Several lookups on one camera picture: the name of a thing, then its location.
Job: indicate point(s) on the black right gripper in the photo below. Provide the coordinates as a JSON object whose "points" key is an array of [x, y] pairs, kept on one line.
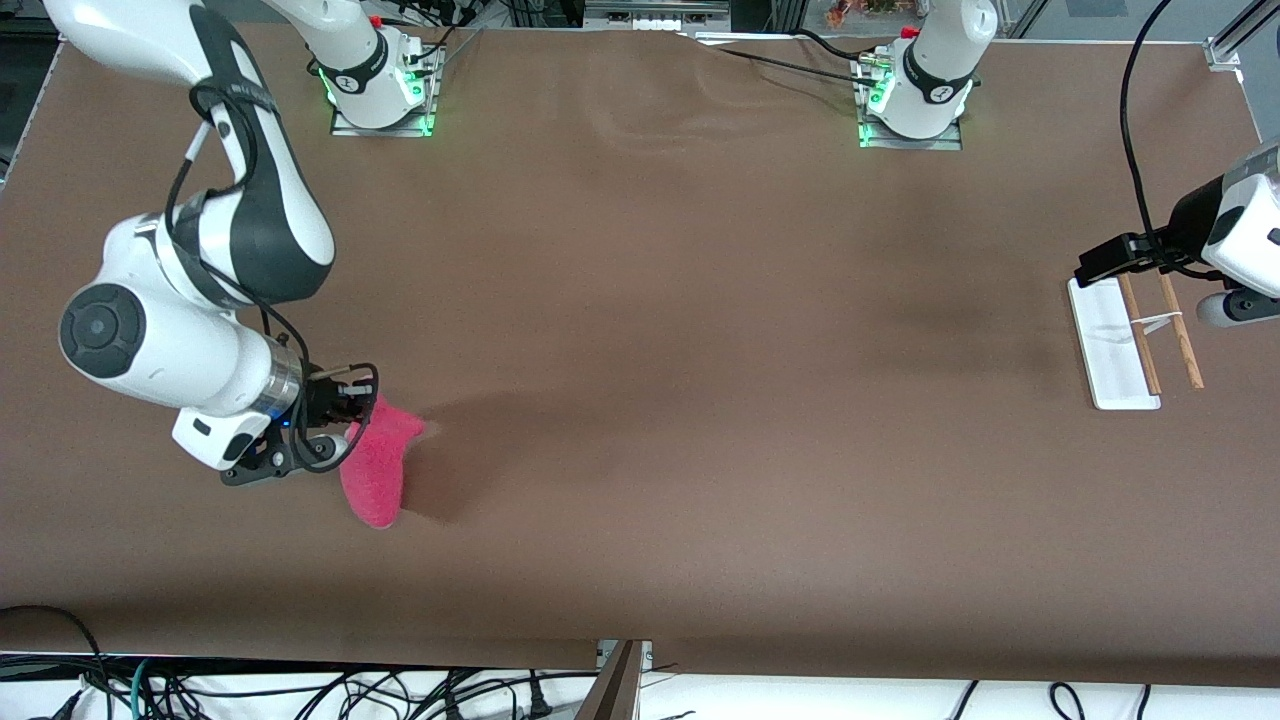
{"points": [[322, 403]]}

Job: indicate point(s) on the pink towel with grey back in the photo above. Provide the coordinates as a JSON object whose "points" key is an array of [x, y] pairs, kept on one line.
{"points": [[375, 480]]}

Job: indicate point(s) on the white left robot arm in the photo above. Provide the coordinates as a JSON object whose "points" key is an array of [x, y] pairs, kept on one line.
{"points": [[935, 80]]}

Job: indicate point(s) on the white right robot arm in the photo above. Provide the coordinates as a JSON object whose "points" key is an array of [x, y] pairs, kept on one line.
{"points": [[180, 350]]}

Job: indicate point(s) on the brown table cover sheet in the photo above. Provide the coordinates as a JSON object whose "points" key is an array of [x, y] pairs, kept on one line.
{"points": [[640, 500]]}

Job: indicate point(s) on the orange red clutter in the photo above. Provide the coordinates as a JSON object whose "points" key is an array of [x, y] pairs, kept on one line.
{"points": [[850, 10]]}

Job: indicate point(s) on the metal bracket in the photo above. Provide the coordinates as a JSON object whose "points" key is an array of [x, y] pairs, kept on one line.
{"points": [[604, 652]]}

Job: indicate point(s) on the brown wooden post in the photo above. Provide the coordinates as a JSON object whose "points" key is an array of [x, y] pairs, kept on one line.
{"points": [[615, 690]]}

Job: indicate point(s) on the aluminium frame profile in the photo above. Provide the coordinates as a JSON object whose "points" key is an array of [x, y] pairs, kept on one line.
{"points": [[1225, 48]]}

